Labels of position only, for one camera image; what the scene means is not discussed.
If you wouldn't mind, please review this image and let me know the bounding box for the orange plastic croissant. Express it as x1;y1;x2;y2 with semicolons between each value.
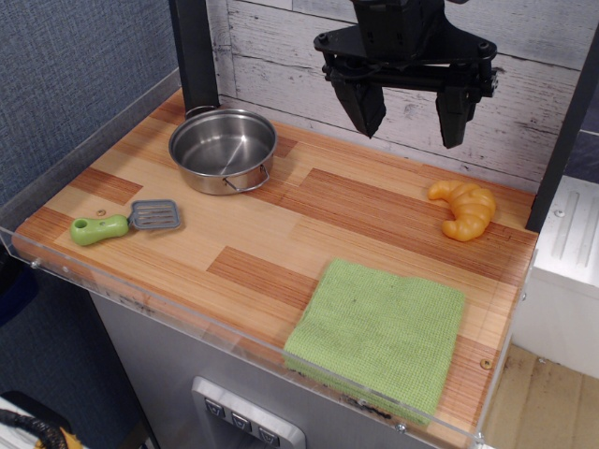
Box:
428;180;496;242

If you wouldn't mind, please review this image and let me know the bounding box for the dark right frame post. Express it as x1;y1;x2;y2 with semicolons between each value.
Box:
525;30;598;233

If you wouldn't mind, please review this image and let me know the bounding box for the green handled grey spatula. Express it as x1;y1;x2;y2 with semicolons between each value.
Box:
69;199;182;246

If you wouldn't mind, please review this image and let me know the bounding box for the silver dispenser button panel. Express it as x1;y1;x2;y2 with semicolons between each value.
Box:
191;376;307;448

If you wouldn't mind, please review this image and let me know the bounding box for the white aluminium rail block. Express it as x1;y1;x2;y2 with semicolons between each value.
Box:
533;175;599;287

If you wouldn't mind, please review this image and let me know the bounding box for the green folded cloth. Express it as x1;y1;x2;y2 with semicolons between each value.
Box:
285;259;465;426

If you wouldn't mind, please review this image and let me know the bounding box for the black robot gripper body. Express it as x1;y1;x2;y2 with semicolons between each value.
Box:
314;1;497;98

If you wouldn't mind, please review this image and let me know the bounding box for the stainless steel pot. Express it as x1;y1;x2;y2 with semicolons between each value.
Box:
168;107;278;196

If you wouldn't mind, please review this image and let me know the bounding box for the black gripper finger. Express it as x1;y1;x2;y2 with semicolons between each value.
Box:
435;86;478;149
331;80;387;138

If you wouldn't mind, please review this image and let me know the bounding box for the black braided cable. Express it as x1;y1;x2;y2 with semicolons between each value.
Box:
0;407;76;449

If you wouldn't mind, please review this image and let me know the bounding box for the dark grey vertical post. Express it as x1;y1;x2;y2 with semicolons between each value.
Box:
168;0;220;111

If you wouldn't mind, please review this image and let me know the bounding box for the clear acrylic table guard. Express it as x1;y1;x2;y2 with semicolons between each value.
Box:
16;65;534;448

